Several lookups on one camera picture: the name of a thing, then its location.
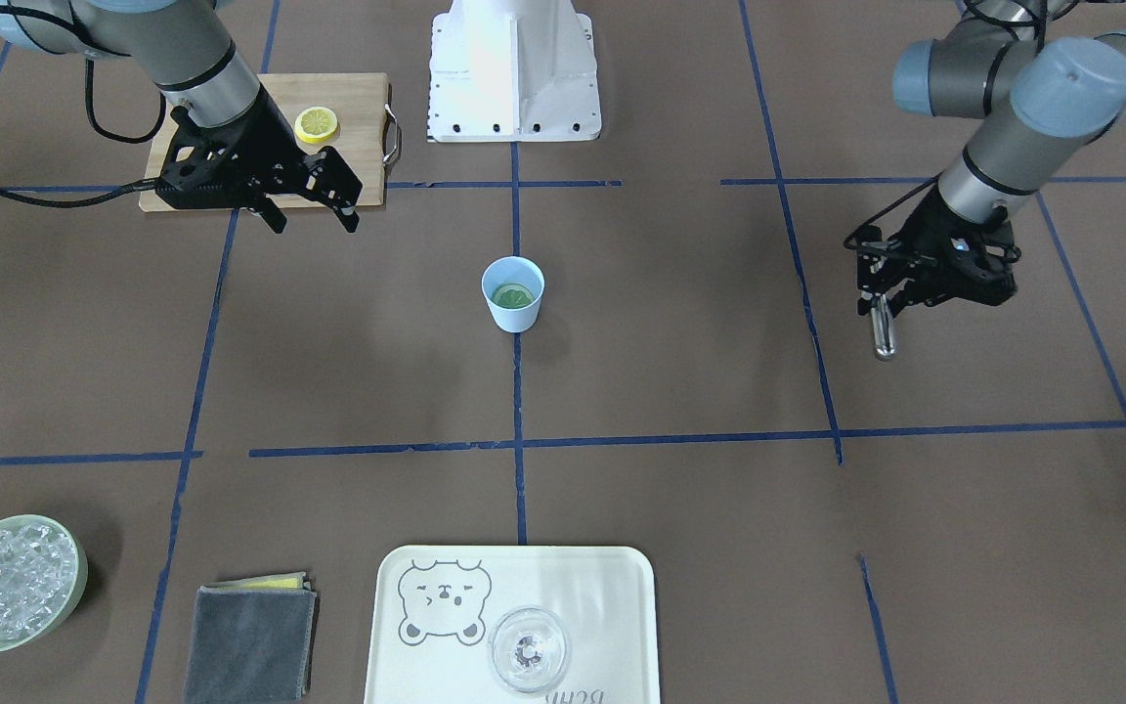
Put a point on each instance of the cream serving tray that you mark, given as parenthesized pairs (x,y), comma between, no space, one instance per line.
(436,608)

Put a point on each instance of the green bowl of ice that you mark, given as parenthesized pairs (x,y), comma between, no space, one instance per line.
(43,575)

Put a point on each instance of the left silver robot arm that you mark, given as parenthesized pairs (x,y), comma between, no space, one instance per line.
(1037,101)

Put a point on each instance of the steel muddler with black cap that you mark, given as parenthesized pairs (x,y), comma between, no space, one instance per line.
(882,327)

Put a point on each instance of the light blue cup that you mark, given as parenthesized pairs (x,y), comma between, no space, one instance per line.
(521,271)

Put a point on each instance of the wooden cutting board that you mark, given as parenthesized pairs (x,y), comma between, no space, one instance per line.
(360,102)

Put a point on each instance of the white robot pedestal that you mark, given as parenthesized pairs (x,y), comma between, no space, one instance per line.
(513,71)

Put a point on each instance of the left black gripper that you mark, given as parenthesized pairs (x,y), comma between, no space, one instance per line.
(936,232)

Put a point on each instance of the clear wine glass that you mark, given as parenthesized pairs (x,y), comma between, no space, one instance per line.
(529,650)

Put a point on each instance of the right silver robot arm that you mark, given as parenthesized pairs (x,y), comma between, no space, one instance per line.
(182,46)

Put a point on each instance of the grey folded cloth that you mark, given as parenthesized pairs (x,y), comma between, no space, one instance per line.
(251,640)

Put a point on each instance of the yellow lemon half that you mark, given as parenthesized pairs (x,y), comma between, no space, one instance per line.
(513,296)
(315,125)

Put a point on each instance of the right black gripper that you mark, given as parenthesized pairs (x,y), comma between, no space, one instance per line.
(268,134)

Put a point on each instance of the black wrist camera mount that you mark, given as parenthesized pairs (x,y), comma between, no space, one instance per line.
(881,264)

